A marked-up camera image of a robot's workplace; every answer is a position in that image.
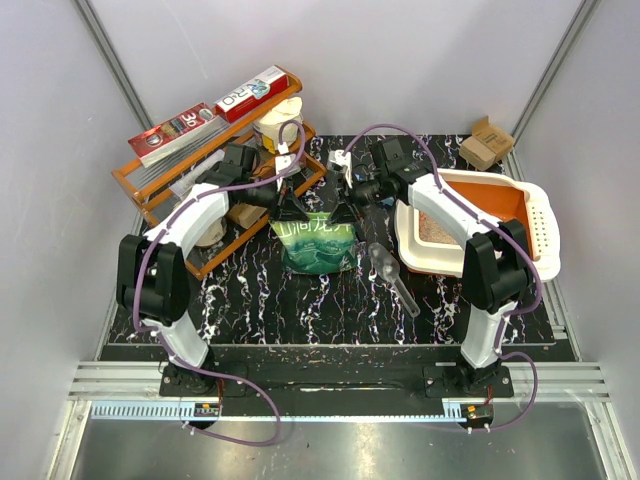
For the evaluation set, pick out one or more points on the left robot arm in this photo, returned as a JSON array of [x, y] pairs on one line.
[[152, 277]]

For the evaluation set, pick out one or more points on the aluminium rail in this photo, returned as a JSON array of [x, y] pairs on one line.
[[129, 391]]

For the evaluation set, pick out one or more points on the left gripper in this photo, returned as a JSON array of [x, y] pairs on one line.
[[289, 208]]

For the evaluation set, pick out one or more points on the clear plastic scoop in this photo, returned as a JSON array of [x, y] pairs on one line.
[[387, 267]]

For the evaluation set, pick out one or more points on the white paper bag upper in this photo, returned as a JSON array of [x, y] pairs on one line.
[[266, 129]]

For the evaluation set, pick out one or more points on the green litter bag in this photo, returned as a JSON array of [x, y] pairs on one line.
[[316, 247]]

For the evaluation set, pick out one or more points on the litter granules in box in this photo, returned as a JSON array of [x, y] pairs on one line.
[[431, 232]]

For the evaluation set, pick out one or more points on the red white toothpaste box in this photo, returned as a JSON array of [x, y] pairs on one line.
[[246, 97]]

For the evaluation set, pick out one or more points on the white orange litter box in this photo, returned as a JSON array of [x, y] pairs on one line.
[[462, 202]]

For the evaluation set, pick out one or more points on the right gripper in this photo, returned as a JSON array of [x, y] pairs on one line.
[[343, 212]]

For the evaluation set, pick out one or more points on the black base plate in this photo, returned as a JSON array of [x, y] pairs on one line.
[[287, 372]]

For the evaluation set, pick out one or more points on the red silver toothpaste box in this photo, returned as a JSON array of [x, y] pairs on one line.
[[173, 134]]

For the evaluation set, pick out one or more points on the brown cardboard box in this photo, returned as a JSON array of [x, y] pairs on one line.
[[487, 145]]

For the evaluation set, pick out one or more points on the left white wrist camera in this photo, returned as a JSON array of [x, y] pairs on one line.
[[286, 163]]

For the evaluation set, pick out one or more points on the clear plastic box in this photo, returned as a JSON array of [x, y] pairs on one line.
[[182, 186]]

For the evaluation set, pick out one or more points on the tan sponge pack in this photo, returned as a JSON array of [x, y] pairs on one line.
[[245, 215]]

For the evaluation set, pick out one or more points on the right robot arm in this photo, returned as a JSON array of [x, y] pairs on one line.
[[497, 269]]

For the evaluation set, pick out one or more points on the orange wooden shelf rack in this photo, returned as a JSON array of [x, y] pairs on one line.
[[154, 188]]

